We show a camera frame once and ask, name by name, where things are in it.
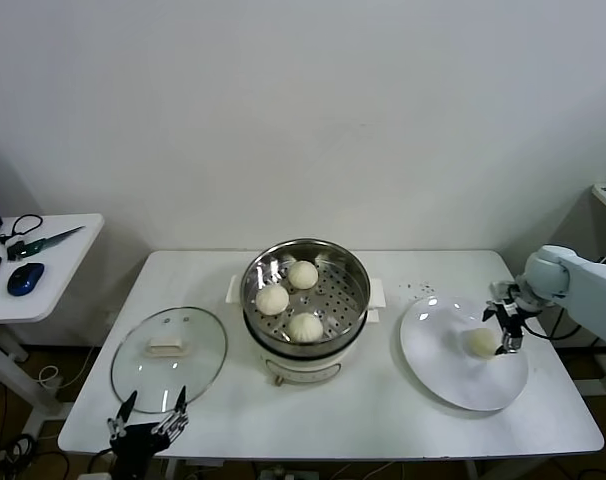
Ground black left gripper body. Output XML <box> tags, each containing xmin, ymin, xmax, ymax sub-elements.
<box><xmin>109</xmin><ymin>422</ymin><xmax>173</xmax><ymax>480</ymax></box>

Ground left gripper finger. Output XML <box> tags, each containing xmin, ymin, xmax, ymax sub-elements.
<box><xmin>106</xmin><ymin>390</ymin><xmax>138</xmax><ymax>441</ymax></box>
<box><xmin>151</xmin><ymin>384</ymin><xmax>190</xmax><ymax>437</ymax></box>

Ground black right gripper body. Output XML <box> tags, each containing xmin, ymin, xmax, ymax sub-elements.
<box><xmin>496</xmin><ymin>296</ymin><xmax>528</xmax><ymax>332</ymax></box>

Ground white steamed baozi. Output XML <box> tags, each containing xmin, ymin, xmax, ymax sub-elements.
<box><xmin>255</xmin><ymin>283</ymin><xmax>290</xmax><ymax>316</ymax></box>
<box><xmin>288</xmin><ymin>259</ymin><xmax>319</xmax><ymax>290</ymax></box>
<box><xmin>287</xmin><ymin>311</ymin><xmax>325</xmax><ymax>344</ymax></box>
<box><xmin>462</xmin><ymin>327</ymin><xmax>498</xmax><ymax>360</ymax></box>

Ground round glass pot lid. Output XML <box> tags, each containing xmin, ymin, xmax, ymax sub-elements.
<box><xmin>110</xmin><ymin>306</ymin><xmax>228</xmax><ymax>415</ymax></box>

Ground scattered dark crumbs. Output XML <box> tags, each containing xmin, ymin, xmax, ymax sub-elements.
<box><xmin>397</xmin><ymin>281</ymin><xmax>434</xmax><ymax>297</ymax></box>

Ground large white plate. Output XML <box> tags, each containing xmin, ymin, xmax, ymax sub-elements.
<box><xmin>398</xmin><ymin>295</ymin><xmax>529</xmax><ymax>414</ymax></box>

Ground white electric cooker pot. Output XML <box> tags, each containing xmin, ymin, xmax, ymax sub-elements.
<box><xmin>242</xmin><ymin>307</ymin><xmax>385</xmax><ymax>389</ymax></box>

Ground white side table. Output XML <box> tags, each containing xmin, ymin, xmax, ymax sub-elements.
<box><xmin>0</xmin><ymin>213</ymin><xmax>106</xmax><ymax>441</ymax></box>

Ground blue computer mouse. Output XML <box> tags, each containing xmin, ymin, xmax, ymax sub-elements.
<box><xmin>6</xmin><ymin>261</ymin><xmax>46</xmax><ymax>297</ymax></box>

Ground green and black tool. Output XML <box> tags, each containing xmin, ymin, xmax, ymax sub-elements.
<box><xmin>6</xmin><ymin>225</ymin><xmax>87</xmax><ymax>262</ymax></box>

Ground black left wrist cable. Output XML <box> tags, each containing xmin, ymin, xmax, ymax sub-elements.
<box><xmin>89</xmin><ymin>446</ymin><xmax>117</xmax><ymax>480</ymax></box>

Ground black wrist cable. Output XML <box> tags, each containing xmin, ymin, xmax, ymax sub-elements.
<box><xmin>89</xmin><ymin>446</ymin><xmax>117</xmax><ymax>480</ymax></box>
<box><xmin>524</xmin><ymin>318</ymin><xmax>580</xmax><ymax>343</ymax></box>

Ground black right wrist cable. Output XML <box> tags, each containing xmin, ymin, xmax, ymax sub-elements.
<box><xmin>524</xmin><ymin>318</ymin><xmax>580</xmax><ymax>343</ymax></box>

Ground black power cable with adapter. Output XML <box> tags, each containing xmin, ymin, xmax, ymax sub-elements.
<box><xmin>548</xmin><ymin>299</ymin><xmax>606</xmax><ymax>351</ymax></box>

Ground white floor cable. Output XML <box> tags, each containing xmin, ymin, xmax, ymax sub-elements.
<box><xmin>36</xmin><ymin>344</ymin><xmax>97</xmax><ymax>390</ymax></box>

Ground black floor cable coil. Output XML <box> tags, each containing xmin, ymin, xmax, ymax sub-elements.
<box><xmin>0</xmin><ymin>433</ymin><xmax>72</xmax><ymax>480</ymax></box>

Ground black looped cable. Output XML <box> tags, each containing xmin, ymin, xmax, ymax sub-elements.
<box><xmin>0</xmin><ymin>214</ymin><xmax>44</xmax><ymax>246</ymax></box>

